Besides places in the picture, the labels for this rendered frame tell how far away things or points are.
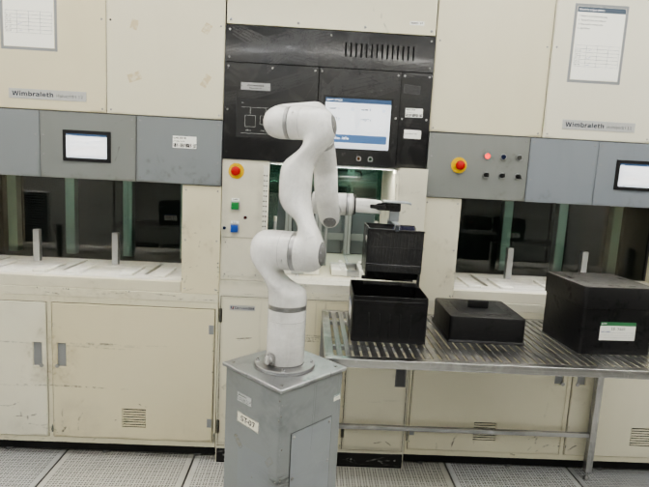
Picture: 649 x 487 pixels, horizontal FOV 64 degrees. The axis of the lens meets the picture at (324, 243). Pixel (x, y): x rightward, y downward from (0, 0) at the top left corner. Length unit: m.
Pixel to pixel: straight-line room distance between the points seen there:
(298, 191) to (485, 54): 1.20
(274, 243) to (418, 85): 1.09
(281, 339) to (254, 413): 0.23
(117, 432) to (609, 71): 2.70
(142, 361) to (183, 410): 0.29
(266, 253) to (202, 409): 1.17
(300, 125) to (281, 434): 0.90
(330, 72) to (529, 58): 0.85
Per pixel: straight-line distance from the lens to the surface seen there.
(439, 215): 2.34
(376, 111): 2.29
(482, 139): 2.37
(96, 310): 2.53
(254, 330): 2.39
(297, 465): 1.68
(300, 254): 1.52
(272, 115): 1.61
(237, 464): 1.79
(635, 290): 2.18
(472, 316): 2.04
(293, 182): 1.55
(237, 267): 2.33
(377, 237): 1.88
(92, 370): 2.63
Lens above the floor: 1.38
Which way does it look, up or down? 8 degrees down
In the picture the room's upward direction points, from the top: 3 degrees clockwise
